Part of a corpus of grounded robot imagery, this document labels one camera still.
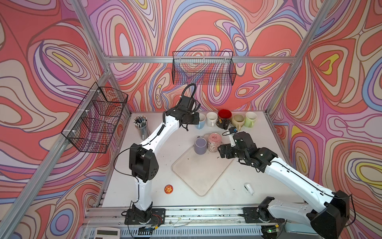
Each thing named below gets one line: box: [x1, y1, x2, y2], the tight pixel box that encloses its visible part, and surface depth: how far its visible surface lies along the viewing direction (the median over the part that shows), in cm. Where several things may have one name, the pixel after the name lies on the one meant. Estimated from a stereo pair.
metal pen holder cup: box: [132, 114, 148, 141], surface depth 94 cm
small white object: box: [243, 183, 255, 196], surface depth 82 cm
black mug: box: [215, 108, 233, 130], surface depth 107 cm
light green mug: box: [244, 111, 258, 128], surface depth 107 cm
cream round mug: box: [231, 114, 245, 132], surface depth 106 cm
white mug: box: [205, 111, 218, 128], surface depth 107 cm
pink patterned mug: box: [207, 131, 222, 153], surface depth 92 cm
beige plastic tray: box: [171, 144, 235, 197], surface depth 91 cm
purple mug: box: [193, 135, 207, 155], surface depth 94 cm
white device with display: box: [93, 227, 121, 239], surface depth 68 cm
